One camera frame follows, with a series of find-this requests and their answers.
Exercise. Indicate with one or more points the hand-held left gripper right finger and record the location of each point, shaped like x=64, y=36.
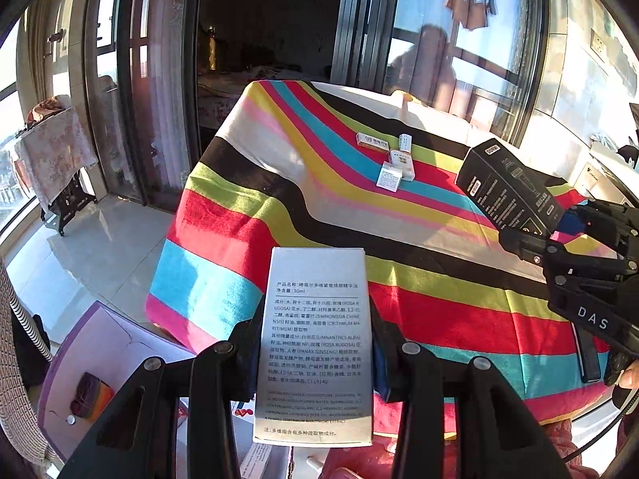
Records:
x=383, y=374

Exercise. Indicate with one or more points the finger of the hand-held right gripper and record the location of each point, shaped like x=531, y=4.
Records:
x=549, y=249
x=604, y=217

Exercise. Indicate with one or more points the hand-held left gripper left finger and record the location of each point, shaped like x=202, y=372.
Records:
x=219, y=374

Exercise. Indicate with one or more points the red and white box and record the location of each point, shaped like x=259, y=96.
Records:
x=243, y=412

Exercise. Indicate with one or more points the long black box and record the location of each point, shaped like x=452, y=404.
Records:
x=504, y=189

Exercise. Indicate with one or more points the silver printed tall box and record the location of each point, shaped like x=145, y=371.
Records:
x=314, y=334

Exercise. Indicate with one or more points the large white box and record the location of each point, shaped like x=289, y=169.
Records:
x=264, y=459

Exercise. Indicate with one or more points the purple cardboard box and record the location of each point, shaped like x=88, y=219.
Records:
x=115, y=339

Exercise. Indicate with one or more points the rainbow striped pouch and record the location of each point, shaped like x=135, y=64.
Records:
x=91, y=401

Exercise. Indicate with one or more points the person's right hand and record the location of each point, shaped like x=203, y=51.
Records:
x=630, y=375

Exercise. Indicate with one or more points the white cabinet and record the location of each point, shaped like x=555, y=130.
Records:
x=606, y=174

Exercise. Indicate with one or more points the pink cloth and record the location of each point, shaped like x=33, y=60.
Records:
x=549, y=441

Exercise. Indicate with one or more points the white sheet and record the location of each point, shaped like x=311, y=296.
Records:
x=449, y=124

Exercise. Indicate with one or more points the small white printed box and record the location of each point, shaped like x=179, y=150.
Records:
x=402, y=162

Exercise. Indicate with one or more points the striped colourful blanket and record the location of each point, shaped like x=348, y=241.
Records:
x=299, y=199

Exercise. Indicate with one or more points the white box orange print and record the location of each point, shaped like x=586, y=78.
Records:
x=372, y=140

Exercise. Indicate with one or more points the wicker chair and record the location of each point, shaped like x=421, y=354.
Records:
x=12, y=299

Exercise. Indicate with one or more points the black side table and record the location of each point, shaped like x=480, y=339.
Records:
x=70, y=199

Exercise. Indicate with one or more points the floral cloth on side table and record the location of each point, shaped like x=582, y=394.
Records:
x=55, y=144

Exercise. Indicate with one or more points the bed with floral cover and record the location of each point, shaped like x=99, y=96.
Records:
x=249, y=85

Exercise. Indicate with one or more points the brown cloth bundle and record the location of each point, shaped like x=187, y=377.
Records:
x=44, y=109

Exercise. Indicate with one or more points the sheer curtain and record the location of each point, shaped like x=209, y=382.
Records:
x=164, y=60

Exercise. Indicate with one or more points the golden tall ornament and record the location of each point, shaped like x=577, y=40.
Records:
x=212, y=49

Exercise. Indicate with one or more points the wall socket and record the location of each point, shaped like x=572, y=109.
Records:
x=597, y=44

